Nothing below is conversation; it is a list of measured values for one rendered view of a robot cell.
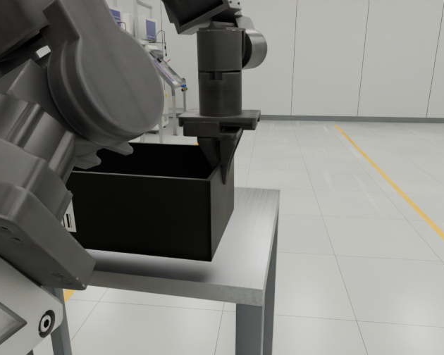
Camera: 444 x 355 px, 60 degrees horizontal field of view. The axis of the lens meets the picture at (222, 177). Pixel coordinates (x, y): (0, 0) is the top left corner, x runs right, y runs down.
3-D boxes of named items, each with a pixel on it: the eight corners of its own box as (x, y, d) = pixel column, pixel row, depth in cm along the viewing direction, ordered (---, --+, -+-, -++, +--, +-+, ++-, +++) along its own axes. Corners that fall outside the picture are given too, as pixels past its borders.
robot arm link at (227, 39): (187, 21, 47) (229, 19, 44) (213, 24, 53) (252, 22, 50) (189, 79, 49) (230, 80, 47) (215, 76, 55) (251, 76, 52)
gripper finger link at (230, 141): (197, 174, 59) (194, 113, 56) (244, 176, 57) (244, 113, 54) (185, 189, 53) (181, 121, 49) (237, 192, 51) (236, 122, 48)
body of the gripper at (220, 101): (191, 121, 56) (188, 69, 54) (261, 122, 54) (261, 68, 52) (177, 130, 50) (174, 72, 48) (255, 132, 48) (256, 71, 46)
